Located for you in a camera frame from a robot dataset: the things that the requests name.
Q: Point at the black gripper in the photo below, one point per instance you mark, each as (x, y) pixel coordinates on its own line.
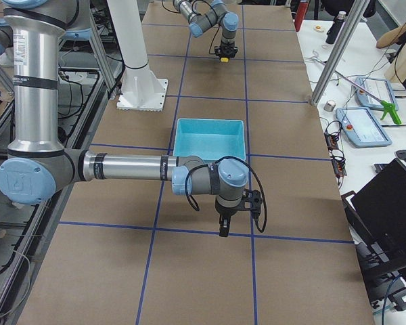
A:
(225, 213)
(226, 49)

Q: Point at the red cylinder tube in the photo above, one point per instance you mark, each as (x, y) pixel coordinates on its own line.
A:
(300, 14)

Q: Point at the light blue plastic bin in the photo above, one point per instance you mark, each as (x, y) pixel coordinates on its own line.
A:
(209, 139)

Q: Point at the black bottle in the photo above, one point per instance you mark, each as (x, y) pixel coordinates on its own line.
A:
(336, 27)

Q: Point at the small silver metal block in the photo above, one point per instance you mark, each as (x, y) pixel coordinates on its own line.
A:
(329, 106)

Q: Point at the near blue teach pendant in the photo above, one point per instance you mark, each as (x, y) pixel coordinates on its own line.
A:
(362, 127)

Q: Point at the blue teach pendant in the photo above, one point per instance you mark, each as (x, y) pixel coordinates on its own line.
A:
(381, 88)
(362, 127)

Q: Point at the black laptop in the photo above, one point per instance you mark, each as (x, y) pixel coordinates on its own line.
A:
(377, 212)

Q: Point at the far blue teach pendant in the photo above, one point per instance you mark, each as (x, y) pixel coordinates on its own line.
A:
(381, 88)

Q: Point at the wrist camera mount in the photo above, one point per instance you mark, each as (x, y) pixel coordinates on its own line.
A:
(251, 201)

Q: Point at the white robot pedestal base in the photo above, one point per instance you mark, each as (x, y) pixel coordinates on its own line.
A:
(141, 89)

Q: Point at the aluminium frame post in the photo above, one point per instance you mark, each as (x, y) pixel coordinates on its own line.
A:
(353, 18)

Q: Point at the green handled reacher grabber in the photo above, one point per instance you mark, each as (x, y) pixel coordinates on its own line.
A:
(389, 108)

